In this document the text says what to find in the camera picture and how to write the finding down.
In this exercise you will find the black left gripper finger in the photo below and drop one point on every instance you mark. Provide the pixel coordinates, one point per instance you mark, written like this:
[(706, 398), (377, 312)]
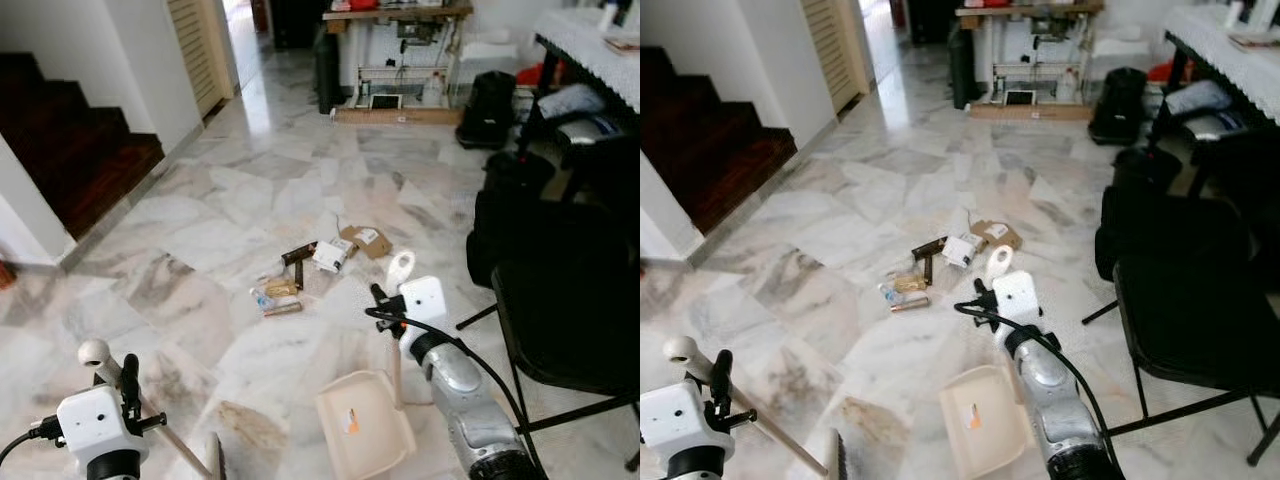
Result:
[(130, 385), (721, 385)]

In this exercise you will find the beige hand broom purple bristles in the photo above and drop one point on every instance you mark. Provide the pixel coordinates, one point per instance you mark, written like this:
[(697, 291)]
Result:
[(680, 348), (93, 352)]

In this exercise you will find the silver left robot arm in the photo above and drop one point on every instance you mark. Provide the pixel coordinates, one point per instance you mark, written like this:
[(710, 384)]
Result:
[(112, 468), (695, 465)]

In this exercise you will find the black floor appliance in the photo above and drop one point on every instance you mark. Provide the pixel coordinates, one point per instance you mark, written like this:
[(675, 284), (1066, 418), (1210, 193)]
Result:
[(1118, 105), (487, 110)]

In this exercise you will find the white carton box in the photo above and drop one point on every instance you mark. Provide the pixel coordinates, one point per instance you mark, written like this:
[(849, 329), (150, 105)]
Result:
[(963, 251), (330, 256)]

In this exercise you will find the brown cardboard piece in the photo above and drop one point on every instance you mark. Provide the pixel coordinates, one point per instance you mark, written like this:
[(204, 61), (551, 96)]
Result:
[(365, 242), (995, 235)]

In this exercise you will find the dark brown wrapper bar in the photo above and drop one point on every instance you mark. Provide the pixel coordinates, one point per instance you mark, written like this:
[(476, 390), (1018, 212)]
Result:
[(930, 248), (300, 253)]

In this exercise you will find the gold foil wrapper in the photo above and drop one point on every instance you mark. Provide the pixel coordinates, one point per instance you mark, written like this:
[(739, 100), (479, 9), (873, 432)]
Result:
[(910, 283), (281, 288)]

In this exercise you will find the small clear plastic bottle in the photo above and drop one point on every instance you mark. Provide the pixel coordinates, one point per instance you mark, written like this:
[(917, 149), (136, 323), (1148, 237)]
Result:
[(262, 298), (892, 293)]

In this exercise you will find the black folding chair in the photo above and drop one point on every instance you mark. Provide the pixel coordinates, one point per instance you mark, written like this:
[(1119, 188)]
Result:
[(1200, 310), (570, 320)]

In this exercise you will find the long wooden plank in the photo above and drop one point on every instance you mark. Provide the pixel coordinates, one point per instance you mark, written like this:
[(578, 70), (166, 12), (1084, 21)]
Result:
[(1030, 111), (400, 115)]

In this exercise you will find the white framed tablet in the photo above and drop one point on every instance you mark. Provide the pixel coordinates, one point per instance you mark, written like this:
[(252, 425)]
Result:
[(1020, 98), (386, 101)]

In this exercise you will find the tall black cylinder bin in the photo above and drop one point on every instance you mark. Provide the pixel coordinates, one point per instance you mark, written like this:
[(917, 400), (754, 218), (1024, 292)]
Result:
[(327, 70), (961, 65)]

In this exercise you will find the dark wooden staircase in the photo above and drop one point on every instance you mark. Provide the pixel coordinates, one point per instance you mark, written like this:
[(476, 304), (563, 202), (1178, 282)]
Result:
[(700, 140), (70, 150)]

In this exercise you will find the white sewing machine table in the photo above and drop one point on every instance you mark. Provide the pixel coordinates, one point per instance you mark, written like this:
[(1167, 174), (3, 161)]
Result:
[(1030, 50), (400, 55)]

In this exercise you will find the red cloth bundle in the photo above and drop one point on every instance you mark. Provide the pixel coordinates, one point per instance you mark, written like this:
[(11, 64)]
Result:
[(530, 74), (1163, 71)]

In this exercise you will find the grey blue bag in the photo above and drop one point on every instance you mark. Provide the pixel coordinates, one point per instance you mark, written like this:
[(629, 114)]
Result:
[(1205, 105), (580, 115)]

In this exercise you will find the white plastic stool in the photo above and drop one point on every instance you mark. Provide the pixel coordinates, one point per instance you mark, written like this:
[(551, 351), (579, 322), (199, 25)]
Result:
[(1122, 48), (495, 52)]

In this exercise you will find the beige louvered door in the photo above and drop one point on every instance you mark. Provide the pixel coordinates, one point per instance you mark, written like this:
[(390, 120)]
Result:
[(832, 45), (200, 50)]

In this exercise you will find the white lace tablecloth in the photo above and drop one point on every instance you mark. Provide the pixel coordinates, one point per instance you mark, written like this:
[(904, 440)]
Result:
[(1225, 45), (590, 50)]

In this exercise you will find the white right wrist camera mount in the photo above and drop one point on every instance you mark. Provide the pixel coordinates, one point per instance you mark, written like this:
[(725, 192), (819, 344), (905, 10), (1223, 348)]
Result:
[(1017, 298), (425, 305)]

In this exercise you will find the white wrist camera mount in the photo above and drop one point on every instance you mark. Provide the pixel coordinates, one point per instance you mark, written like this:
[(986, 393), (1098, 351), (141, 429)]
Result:
[(92, 425), (678, 420), (1017, 298), (425, 305)]

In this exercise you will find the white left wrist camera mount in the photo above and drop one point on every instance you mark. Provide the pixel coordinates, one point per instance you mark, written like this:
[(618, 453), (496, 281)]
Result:
[(678, 420), (92, 425)]

